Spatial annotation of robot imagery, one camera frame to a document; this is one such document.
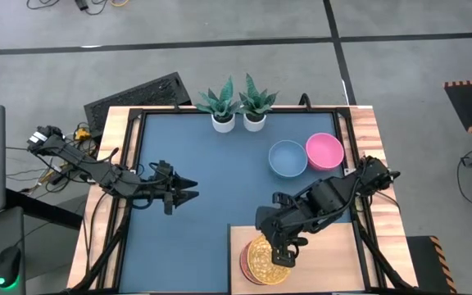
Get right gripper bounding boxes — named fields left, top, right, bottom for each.
left=255, top=206, right=307, bottom=268

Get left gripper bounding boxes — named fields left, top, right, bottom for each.
left=149, top=174, right=201, bottom=216

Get teal star-pattern bowl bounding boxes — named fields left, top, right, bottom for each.
left=246, top=234, right=293, bottom=286

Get plain blue bowl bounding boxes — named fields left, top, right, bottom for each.
left=267, top=139, right=309, bottom=179

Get plain pink bowl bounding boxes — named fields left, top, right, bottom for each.
left=305, top=132, right=346, bottom=172

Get blue table mat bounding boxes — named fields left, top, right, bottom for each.
left=119, top=112, right=354, bottom=294

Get red patterned bowl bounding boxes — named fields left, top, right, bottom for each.
left=238, top=241, right=261, bottom=284

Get wooden cutting board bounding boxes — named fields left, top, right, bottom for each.
left=228, top=223, right=366, bottom=295

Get snake plant in white pot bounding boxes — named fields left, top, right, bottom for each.
left=238, top=72, right=280, bottom=133
left=194, top=75, right=243, bottom=134

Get black rig strut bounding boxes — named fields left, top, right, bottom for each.
left=348, top=204, right=415, bottom=293
left=70, top=192, right=133, bottom=293

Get black power strip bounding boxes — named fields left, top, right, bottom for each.
left=48, top=161, right=98, bottom=186

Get black computer mouse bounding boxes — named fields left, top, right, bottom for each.
left=0, top=245, right=22, bottom=290

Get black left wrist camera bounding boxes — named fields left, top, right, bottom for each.
left=156, top=160, right=175, bottom=177

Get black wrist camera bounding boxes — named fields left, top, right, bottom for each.
left=271, top=191, right=299, bottom=208
left=156, top=160, right=175, bottom=177

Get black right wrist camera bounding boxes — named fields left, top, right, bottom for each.
left=271, top=191, right=299, bottom=208

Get black table frame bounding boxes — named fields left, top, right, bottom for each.
left=115, top=105, right=362, bottom=295

